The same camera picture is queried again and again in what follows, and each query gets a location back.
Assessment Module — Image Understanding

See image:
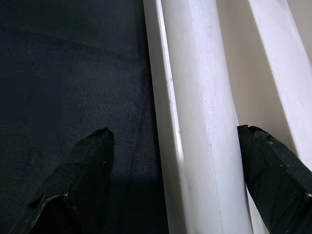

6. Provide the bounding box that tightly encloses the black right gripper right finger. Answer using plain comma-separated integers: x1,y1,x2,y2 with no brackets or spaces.
236,124,312,234

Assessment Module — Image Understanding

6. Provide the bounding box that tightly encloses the black tablecloth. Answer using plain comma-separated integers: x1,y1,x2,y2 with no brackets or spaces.
0,0,171,234

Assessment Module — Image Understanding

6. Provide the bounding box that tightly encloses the white plastic table top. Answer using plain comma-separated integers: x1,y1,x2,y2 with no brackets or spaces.
142,0,312,234

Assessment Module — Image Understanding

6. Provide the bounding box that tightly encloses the white threaded table leg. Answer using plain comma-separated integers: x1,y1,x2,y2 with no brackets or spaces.
159,0,254,234

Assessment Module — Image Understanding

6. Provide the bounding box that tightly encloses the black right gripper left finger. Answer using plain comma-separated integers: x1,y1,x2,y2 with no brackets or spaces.
9,126,115,234

